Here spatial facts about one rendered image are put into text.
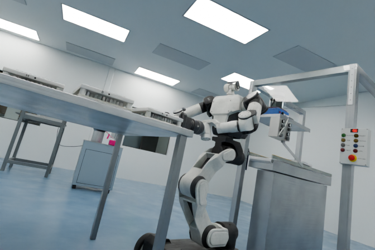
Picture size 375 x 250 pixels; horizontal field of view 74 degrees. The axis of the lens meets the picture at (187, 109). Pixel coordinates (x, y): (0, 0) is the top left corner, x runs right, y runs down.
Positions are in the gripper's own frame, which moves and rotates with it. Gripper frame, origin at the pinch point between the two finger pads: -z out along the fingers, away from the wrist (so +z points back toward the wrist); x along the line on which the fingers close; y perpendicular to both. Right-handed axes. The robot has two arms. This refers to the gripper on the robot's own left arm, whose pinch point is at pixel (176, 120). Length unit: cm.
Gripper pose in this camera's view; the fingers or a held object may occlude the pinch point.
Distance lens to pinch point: 147.0
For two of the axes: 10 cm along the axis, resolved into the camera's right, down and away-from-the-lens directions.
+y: -5.6, 0.7, 8.3
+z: 8.1, 2.8, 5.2
